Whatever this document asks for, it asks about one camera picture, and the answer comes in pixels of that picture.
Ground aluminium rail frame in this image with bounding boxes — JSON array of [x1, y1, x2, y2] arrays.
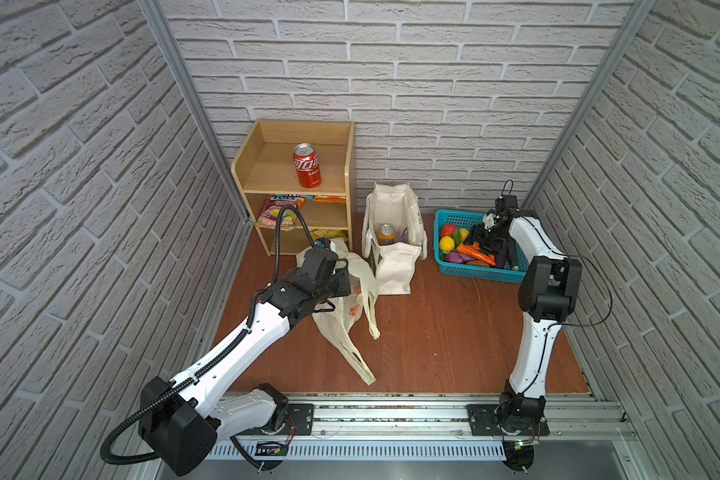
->
[[189, 393, 657, 479]]

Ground red toy tomato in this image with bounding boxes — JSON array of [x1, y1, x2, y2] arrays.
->
[[440, 224, 458, 238]]

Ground red cola can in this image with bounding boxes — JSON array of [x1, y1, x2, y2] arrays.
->
[[293, 143, 322, 189]]

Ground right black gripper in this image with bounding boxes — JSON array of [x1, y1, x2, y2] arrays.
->
[[464, 224, 510, 256]]

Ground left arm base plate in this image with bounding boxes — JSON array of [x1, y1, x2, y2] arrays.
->
[[256, 403, 315, 438]]

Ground left black cable conduit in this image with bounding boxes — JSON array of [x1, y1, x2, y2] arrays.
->
[[100, 205, 316, 466]]

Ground yellow chip bag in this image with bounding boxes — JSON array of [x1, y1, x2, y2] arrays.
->
[[310, 229, 349, 242]]

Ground pink green candy bag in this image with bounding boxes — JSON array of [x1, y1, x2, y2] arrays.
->
[[255, 195, 306, 231]]

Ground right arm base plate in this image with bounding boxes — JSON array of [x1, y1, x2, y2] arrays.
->
[[466, 404, 550, 437]]

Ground purple toy eggplant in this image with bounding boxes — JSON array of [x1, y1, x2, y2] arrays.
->
[[495, 239, 509, 269]]

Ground orange toy carrot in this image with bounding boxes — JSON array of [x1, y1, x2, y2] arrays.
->
[[455, 243, 496, 267]]

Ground teal plastic basket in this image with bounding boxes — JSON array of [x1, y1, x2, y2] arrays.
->
[[433, 210, 530, 284]]

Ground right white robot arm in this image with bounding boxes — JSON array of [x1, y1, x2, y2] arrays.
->
[[484, 194, 582, 435]]

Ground wooden shelf unit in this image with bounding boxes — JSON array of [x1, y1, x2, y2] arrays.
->
[[231, 119, 356, 248]]

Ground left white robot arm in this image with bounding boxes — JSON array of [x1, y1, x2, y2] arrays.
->
[[137, 243, 351, 476]]

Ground thin cream plastic bag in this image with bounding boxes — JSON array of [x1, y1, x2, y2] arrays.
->
[[313, 237, 380, 385]]

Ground orange Fanta can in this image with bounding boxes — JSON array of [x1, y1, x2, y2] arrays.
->
[[376, 223, 398, 246]]

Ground canvas tote bag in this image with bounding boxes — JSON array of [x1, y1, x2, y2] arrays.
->
[[362, 183, 428, 295]]

